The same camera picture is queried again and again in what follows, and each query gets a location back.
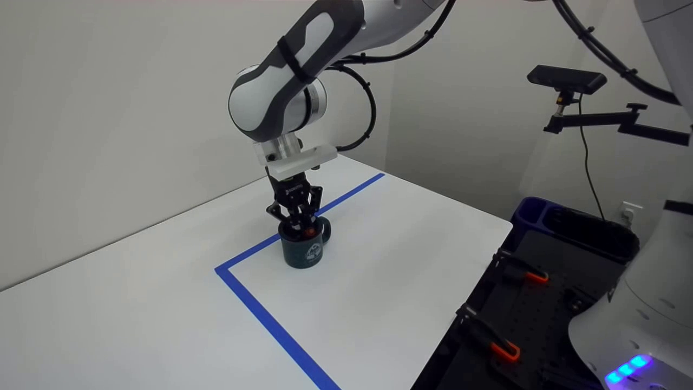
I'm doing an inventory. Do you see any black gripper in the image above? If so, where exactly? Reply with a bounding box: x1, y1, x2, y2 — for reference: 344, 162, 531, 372
266, 172, 322, 222

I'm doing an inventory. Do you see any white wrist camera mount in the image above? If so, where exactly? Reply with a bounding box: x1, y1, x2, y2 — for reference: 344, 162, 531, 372
262, 135, 338, 180

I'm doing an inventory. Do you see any blue tape line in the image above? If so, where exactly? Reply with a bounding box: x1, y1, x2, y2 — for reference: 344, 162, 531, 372
215, 172, 390, 390

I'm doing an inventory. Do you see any orange black clamp left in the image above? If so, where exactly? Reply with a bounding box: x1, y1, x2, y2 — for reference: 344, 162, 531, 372
458, 305, 521, 364

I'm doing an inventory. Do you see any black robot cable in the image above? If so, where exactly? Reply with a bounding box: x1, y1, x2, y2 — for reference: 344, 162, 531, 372
326, 0, 458, 154

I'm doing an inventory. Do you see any orange black clamp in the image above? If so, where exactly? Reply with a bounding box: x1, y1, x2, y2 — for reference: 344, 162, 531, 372
496, 250, 550, 286
458, 305, 521, 364

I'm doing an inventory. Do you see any dark green mug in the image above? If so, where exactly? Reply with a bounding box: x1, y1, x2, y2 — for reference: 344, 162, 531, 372
278, 216, 332, 268

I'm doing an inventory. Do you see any orange black clamp right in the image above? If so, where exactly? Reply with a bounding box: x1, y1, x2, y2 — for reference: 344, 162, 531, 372
496, 250, 550, 286

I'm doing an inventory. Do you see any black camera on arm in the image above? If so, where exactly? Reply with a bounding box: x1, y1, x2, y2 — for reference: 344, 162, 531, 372
526, 64, 690, 146

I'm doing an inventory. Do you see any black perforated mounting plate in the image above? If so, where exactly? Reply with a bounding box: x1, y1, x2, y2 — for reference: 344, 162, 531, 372
411, 232, 625, 390

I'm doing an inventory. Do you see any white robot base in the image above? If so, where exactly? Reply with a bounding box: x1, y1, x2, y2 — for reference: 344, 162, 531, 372
568, 0, 693, 390

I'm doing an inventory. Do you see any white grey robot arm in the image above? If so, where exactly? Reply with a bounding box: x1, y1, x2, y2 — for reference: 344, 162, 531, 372
227, 0, 455, 227

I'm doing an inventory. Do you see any dark blue bin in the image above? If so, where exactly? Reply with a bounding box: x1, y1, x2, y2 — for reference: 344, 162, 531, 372
505, 197, 640, 263

